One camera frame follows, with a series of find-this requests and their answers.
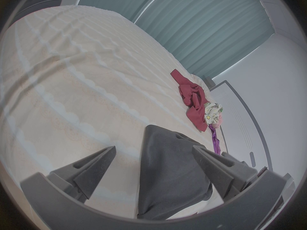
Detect purple garment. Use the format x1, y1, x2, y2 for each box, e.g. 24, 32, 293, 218
209, 124, 221, 155

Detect white printed garment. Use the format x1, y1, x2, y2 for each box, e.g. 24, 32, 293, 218
204, 102, 223, 125

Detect cream pillow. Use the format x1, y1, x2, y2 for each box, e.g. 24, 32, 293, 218
191, 74, 211, 93

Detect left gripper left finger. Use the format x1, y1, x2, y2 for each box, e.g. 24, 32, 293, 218
49, 146, 117, 202

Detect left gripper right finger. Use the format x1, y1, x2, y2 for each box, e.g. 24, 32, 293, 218
192, 145, 258, 198

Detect dark red garment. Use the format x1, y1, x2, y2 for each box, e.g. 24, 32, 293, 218
170, 69, 208, 132

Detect black T-shirt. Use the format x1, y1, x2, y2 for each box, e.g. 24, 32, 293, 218
137, 124, 214, 221

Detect bed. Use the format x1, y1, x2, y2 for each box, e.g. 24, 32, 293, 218
0, 5, 275, 221

